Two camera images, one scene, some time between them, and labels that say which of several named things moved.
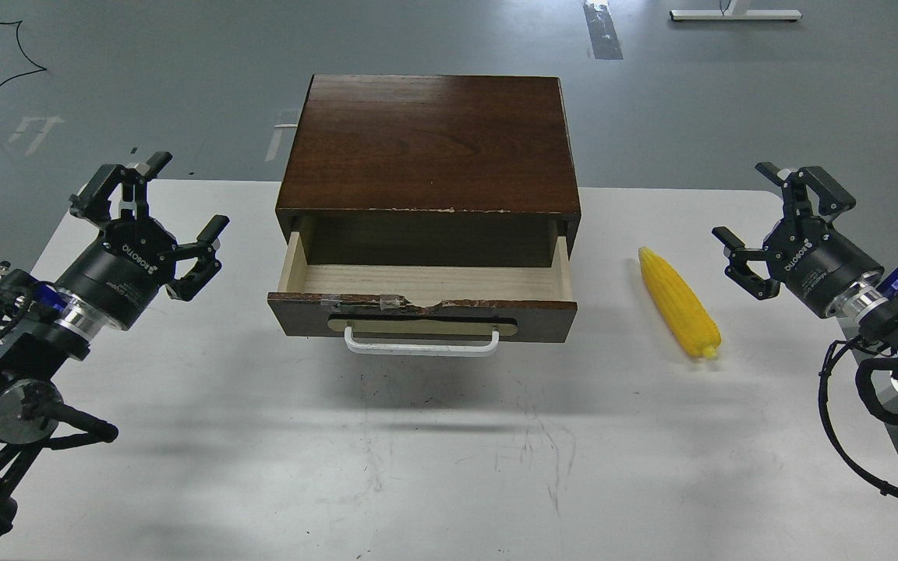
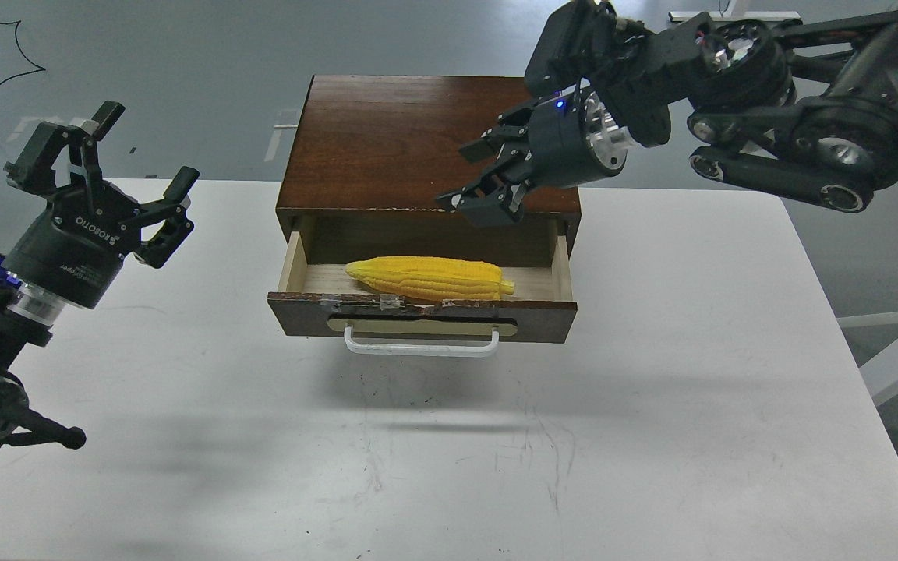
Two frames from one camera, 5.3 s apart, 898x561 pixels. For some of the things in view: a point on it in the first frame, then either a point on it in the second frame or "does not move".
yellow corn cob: [680, 302] -> [429, 277]
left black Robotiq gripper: [120, 274] -> [74, 245]
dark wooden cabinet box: [427, 170] does not move
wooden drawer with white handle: [424, 310] does not move
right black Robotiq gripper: [814, 262] -> [570, 140]
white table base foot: [737, 12] does not move
